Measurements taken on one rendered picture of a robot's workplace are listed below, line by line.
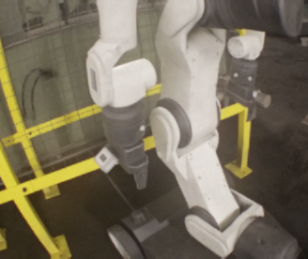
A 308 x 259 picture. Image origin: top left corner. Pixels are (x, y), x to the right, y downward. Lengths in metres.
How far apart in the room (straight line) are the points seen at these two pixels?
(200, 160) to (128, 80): 0.38
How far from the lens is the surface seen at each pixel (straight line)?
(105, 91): 0.46
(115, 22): 0.43
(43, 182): 0.97
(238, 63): 0.79
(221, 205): 0.82
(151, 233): 0.98
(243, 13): 0.47
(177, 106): 0.66
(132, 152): 0.56
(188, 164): 0.75
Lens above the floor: 0.95
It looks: 29 degrees down
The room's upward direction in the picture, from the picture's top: 8 degrees counter-clockwise
